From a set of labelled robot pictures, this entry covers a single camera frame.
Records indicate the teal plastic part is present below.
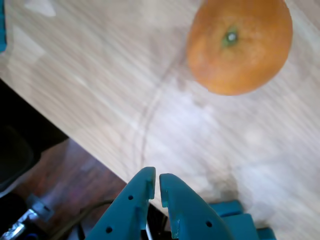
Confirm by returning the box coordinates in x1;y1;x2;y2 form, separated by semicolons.
0;0;8;54

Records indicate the grey metal bracket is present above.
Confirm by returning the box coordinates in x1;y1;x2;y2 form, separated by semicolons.
26;194;55;222

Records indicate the dark cable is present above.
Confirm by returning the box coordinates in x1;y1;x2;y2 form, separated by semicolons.
53;199;113;238

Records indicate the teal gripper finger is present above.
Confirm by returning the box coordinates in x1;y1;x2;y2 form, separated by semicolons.
84;166;157;240
159;172;236;240

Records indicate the black plastic bin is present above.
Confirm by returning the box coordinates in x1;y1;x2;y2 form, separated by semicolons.
0;123;36;192

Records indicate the deep orange fruit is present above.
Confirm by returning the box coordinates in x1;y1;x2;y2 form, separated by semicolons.
186;0;294;97

